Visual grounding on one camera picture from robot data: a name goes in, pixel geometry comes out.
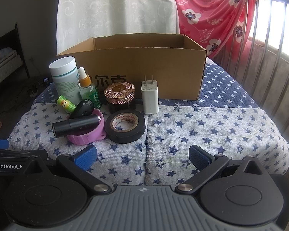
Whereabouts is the pink plastic lid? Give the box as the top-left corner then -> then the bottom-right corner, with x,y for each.
66,109 -> 106,146

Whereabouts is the black cylinder tube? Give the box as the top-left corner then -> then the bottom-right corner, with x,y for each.
52,114 -> 101,138

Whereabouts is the black electrical tape roll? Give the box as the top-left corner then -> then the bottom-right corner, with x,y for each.
104,110 -> 146,144

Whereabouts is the black car key fob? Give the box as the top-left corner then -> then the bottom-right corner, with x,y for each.
69,99 -> 95,119

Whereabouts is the green lip balm tube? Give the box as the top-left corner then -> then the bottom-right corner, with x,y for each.
57,95 -> 76,114

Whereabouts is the green dropper bottle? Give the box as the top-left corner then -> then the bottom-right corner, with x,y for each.
78,67 -> 102,109

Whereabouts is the rose gold lid jar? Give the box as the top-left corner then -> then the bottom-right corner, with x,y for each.
104,81 -> 136,114

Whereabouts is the white pill bottle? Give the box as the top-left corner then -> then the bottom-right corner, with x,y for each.
49,56 -> 82,105

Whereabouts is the white USB charger plug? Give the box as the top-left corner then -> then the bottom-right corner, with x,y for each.
141,76 -> 159,114

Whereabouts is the star pattern blanket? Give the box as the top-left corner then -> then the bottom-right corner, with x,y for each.
8,57 -> 289,186

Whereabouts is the bed with white mattress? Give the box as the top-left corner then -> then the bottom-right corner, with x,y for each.
0,23 -> 30,84

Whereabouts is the brown cardboard box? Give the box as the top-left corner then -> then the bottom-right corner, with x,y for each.
59,33 -> 207,100

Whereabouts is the metal railing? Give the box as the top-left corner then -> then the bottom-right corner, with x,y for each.
213,0 -> 289,87

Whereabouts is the red floral cloth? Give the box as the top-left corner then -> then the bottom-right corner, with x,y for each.
175,0 -> 256,58

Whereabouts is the white lace curtain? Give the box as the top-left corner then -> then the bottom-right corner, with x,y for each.
56,0 -> 179,53

